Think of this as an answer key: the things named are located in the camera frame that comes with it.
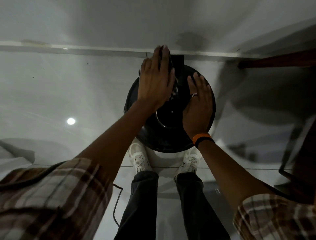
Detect white right shoe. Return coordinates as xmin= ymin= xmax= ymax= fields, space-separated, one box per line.
xmin=174 ymin=148 xmax=201 ymax=183

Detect black round fan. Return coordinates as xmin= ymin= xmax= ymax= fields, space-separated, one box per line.
xmin=124 ymin=54 xmax=217 ymax=154

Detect person's right forearm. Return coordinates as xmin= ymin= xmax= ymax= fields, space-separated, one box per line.
xmin=197 ymin=141 xmax=273 ymax=213

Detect black cable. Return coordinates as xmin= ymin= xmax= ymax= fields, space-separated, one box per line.
xmin=112 ymin=183 xmax=123 ymax=227

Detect person's right hand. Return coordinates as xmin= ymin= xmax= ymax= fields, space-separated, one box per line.
xmin=182 ymin=72 xmax=214 ymax=140

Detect black wristband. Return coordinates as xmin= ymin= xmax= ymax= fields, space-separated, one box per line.
xmin=195 ymin=137 xmax=215 ymax=149

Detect person's left forearm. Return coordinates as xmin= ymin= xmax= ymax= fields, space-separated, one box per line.
xmin=75 ymin=100 xmax=159 ymax=184

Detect brown plaid shirt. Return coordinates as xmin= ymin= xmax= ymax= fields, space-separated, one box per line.
xmin=0 ymin=158 xmax=316 ymax=240

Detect dark trousers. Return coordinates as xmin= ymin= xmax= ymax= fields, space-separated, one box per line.
xmin=114 ymin=171 xmax=231 ymax=240

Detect brown wooden furniture rail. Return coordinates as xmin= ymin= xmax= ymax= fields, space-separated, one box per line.
xmin=237 ymin=49 xmax=316 ymax=70

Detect orange wristband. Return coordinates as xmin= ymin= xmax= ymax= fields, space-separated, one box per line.
xmin=192 ymin=133 xmax=212 ymax=145

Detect person's left hand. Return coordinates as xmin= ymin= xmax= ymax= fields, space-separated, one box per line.
xmin=137 ymin=45 xmax=176 ymax=111

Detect white shoe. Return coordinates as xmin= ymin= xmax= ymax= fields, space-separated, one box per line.
xmin=128 ymin=141 xmax=154 ymax=174
xmin=174 ymin=148 xmax=201 ymax=183

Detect white left shoe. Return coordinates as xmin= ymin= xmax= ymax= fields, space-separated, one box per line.
xmin=128 ymin=141 xmax=154 ymax=174

